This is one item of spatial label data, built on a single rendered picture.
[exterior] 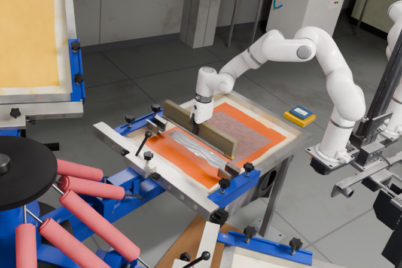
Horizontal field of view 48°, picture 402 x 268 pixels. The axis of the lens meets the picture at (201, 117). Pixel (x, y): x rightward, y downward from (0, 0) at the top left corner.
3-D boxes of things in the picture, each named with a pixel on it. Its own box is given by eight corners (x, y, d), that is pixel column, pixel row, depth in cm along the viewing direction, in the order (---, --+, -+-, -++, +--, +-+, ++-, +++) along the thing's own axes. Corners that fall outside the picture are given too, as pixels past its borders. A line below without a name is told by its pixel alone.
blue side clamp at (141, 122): (160, 119, 228) (161, 107, 224) (167, 124, 225) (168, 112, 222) (112, 140, 207) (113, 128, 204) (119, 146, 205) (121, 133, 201)
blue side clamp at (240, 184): (248, 177, 200) (252, 164, 196) (257, 183, 197) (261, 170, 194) (203, 208, 179) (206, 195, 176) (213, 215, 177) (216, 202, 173)
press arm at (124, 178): (139, 170, 185) (140, 161, 182) (149, 178, 182) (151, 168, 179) (105, 188, 173) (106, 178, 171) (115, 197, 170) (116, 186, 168)
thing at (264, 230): (258, 218, 314) (294, 99, 263) (285, 236, 303) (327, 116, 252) (239, 233, 299) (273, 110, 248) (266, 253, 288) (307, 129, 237)
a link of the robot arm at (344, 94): (325, 13, 169) (325, 30, 153) (366, 94, 181) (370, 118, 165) (290, 30, 175) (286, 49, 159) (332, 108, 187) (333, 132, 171)
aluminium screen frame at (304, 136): (223, 91, 259) (224, 85, 257) (311, 140, 230) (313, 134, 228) (113, 140, 206) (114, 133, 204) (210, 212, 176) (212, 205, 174)
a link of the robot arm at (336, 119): (353, 118, 186) (366, 83, 177) (355, 135, 175) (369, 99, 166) (329, 112, 187) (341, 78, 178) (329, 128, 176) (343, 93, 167)
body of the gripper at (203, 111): (202, 103, 184) (198, 126, 190) (218, 96, 191) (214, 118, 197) (188, 96, 188) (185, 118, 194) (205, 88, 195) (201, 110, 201)
